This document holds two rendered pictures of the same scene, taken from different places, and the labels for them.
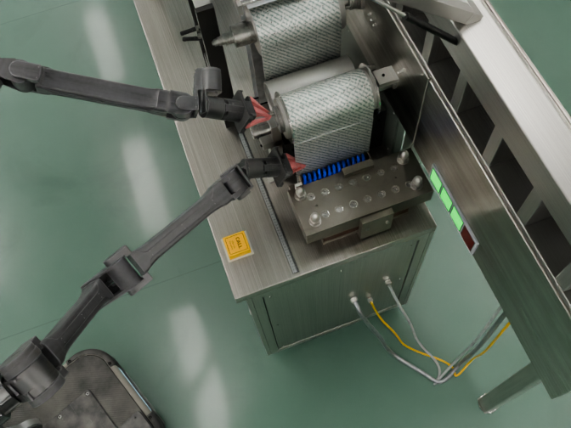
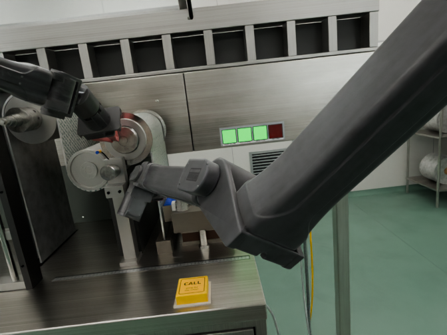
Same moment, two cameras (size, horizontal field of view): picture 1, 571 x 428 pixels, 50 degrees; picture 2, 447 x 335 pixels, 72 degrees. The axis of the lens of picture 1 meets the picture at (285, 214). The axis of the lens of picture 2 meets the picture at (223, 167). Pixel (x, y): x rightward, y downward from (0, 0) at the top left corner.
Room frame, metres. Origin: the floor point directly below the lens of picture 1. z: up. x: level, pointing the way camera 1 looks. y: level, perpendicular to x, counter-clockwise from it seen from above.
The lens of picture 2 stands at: (0.52, 0.76, 1.34)
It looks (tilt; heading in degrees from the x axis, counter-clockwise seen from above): 13 degrees down; 282
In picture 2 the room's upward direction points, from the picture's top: 6 degrees counter-clockwise
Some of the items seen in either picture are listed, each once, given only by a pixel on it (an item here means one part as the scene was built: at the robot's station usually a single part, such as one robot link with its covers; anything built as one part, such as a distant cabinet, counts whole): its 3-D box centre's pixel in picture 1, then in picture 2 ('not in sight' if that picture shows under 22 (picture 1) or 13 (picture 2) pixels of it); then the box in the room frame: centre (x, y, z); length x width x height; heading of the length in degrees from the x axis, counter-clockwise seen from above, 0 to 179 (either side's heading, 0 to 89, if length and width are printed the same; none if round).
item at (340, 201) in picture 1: (359, 194); (202, 198); (0.82, -0.23, 1.00); 0.40 x 0.16 x 0.06; 103
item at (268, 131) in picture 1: (271, 150); (122, 212); (0.99, 0.02, 1.05); 0.06 x 0.05 x 0.31; 103
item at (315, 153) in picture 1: (333, 148); (162, 173); (0.93, -0.16, 1.11); 0.23 x 0.01 x 0.18; 103
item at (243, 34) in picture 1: (243, 33); (23, 119); (1.20, 0.05, 1.33); 0.06 x 0.06 x 0.06; 13
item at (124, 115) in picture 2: (284, 117); (126, 139); (0.96, -0.03, 1.25); 0.15 x 0.01 x 0.15; 13
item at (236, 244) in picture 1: (236, 244); (192, 290); (0.75, 0.16, 0.91); 0.07 x 0.07 x 0.02; 13
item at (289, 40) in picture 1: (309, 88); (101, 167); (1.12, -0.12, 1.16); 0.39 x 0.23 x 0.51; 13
